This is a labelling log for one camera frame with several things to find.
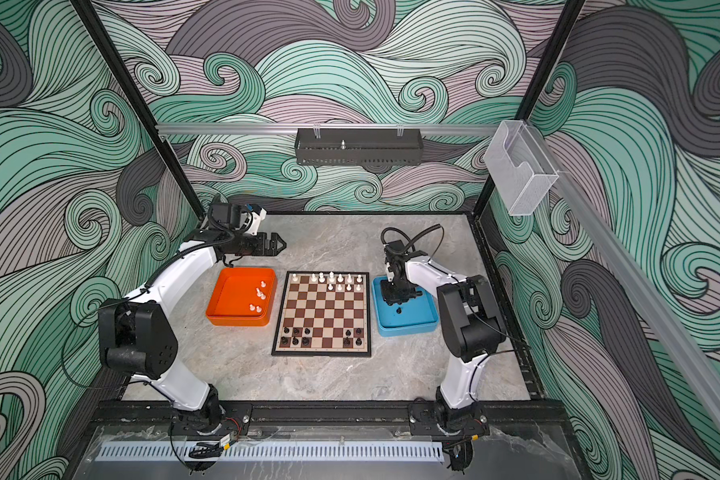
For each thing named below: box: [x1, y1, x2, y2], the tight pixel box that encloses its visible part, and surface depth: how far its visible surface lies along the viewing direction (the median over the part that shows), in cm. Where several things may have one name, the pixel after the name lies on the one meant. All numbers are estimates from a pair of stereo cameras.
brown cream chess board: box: [271, 271, 372, 357], surface depth 92 cm
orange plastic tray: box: [206, 267, 277, 327], surface depth 95 cm
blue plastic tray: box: [372, 275, 439, 337], surface depth 93 cm
